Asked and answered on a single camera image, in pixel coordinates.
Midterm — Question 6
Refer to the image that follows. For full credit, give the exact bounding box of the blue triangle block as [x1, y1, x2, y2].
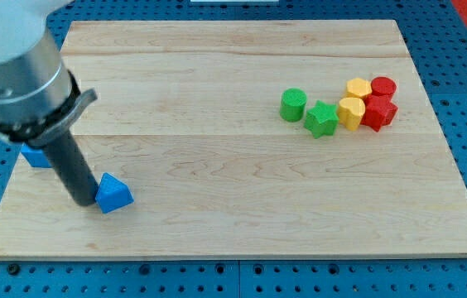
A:
[95, 172, 134, 214]

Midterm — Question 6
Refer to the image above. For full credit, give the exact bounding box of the wooden board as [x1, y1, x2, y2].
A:
[0, 20, 467, 261]

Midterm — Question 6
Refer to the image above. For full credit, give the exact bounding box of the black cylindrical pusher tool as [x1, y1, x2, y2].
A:
[42, 131, 99, 207]

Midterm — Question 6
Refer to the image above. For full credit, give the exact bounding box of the yellow hexagon block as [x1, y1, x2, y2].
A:
[344, 78, 372, 99]

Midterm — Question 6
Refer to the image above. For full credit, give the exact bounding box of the green star block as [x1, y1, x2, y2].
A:
[304, 100, 339, 139]

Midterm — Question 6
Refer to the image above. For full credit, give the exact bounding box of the red star block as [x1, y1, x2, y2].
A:
[361, 95, 398, 132]

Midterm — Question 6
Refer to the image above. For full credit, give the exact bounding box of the red cylinder block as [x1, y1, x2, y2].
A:
[368, 76, 397, 101]

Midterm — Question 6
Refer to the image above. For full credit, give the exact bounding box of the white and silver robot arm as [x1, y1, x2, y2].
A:
[0, 0, 99, 206]

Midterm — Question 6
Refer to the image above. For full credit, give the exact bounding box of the yellow heart block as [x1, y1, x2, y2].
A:
[337, 97, 366, 131]

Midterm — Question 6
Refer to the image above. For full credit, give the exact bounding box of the blue cube block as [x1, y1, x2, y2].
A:
[21, 144, 51, 168]

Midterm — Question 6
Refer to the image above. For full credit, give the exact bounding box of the green cylinder block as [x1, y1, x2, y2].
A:
[279, 88, 307, 123]

